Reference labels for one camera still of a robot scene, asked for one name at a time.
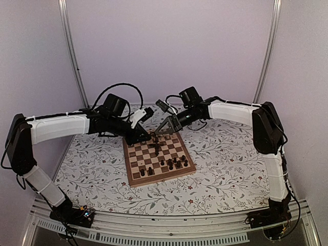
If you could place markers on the front aluminium slotted rail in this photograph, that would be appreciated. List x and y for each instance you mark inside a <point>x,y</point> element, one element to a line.
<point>127,229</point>

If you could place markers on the pile of dark chess pieces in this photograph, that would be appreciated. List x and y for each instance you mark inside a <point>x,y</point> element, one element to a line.
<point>156,145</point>

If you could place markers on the row of white chess pieces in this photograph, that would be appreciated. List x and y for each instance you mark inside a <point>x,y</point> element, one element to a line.
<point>164,137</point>

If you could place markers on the floral patterned table mat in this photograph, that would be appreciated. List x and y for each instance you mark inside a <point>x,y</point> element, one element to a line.
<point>230,174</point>

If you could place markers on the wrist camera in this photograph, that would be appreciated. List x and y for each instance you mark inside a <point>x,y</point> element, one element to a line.
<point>140,115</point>
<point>165,107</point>

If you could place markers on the right aluminium frame post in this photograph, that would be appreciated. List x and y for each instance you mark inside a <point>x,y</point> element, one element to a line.
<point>269,50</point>

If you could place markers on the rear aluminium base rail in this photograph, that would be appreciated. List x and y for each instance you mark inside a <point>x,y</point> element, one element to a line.
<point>203,104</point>

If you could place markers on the wooden chess board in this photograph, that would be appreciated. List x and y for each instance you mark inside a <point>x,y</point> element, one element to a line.
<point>141,156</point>

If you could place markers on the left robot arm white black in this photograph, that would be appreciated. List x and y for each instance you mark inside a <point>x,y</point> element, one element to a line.
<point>26,132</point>

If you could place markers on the left aluminium frame post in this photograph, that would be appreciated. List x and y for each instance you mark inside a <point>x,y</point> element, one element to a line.
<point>63,10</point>

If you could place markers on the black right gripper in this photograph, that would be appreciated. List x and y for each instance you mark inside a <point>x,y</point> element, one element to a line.
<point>172,122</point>

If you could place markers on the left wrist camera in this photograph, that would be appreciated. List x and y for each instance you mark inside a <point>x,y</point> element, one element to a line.
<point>140,115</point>

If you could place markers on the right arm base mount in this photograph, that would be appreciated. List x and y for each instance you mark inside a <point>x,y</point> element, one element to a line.
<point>276,213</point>

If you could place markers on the aluminium frame post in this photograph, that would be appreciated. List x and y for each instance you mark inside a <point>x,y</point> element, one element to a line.
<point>269,50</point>
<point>63,10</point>

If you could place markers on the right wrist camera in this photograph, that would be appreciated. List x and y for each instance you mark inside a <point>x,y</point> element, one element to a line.
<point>165,107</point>

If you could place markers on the dark chess piece corner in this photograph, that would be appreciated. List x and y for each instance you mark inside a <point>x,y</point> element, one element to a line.
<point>184,161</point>

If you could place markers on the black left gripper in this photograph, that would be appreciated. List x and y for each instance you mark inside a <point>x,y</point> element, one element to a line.
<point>133,139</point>

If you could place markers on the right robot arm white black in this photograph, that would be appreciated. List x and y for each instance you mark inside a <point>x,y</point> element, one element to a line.
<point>268,139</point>

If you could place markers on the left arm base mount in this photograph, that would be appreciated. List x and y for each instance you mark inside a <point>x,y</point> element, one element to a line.
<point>82,216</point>

